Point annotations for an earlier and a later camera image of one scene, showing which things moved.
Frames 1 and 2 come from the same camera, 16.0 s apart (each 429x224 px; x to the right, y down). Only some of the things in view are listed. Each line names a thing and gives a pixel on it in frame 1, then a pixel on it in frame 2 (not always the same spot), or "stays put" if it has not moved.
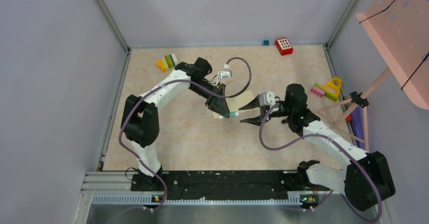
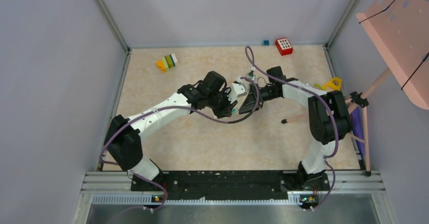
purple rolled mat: (357, 120) stays put
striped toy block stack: (167, 62) stays put
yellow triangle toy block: (334, 86) stays put
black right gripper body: (285, 111) -> (266, 94)
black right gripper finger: (257, 121) -> (248, 106)
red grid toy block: (284, 46) stays put
